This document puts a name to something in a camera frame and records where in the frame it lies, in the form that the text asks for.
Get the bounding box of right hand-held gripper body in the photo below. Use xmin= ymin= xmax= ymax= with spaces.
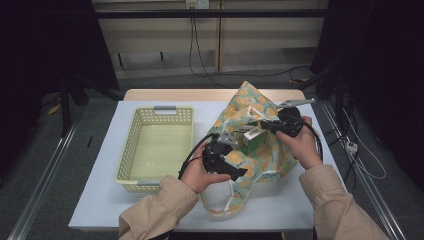
xmin=276 ymin=97 xmax=316 ymax=138

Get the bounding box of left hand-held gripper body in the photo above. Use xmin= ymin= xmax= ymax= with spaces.
xmin=201 ymin=131 xmax=240 ymax=174

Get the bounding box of orange print tote bag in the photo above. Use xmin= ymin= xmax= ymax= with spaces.
xmin=198 ymin=80 xmax=301 ymax=216

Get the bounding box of pale yellow plastic basket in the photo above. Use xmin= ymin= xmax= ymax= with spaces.
xmin=114 ymin=105 xmax=195 ymax=194

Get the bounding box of person's left hand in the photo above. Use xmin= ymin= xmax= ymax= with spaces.
xmin=179 ymin=141 xmax=233 ymax=195

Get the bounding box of person's right hand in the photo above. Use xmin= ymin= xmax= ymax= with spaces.
xmin=275 ymin=114 xmax=324 ymax=171

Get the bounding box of black metal stand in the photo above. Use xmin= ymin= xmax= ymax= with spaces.
xmin=294 ymin=64 xmax=348 ymax=134
xmin=58 ymin=76 xmax=124 ymax=138

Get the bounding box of white power strip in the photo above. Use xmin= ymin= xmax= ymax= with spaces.
xmin=344 ymin=139 xmax=359 ymax=155

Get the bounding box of black curtain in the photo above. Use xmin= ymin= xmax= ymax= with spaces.
xmin=0 ymin=0 xmax=120 ymax=178
xmin=309 ymin=0 xmax=424 ymax=191

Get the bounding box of white table mat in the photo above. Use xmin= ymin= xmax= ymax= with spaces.
xmin=68 ymin=99 xmax=348 ymax=232

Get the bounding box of beige desk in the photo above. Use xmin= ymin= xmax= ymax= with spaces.
xmin=91 ymin=0 xmax=329 ymax=80

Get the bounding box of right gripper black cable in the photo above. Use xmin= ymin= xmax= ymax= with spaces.
xmin=289 ymin=114 xmax=324 ymax=162

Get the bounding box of black wall cable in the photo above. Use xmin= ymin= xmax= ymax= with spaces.
xmin=191 ymin=8 xmax=313 ymax=79
xmin=188 ymin=8 xmax=234 ymax=89

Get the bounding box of white floor cable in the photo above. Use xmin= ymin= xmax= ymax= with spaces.
xmin=341 ymin=109 xmax=388 ymax=181

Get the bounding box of metal floor rail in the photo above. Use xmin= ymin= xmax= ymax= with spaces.
xmin=319 ymin=99 xmax=408 ymax=240
xmin=6 ymin=123 xmax=79 ymax=240

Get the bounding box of white wall socket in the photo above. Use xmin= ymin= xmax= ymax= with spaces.
xmin=185 ymin=0 xmax=210 ymax=10

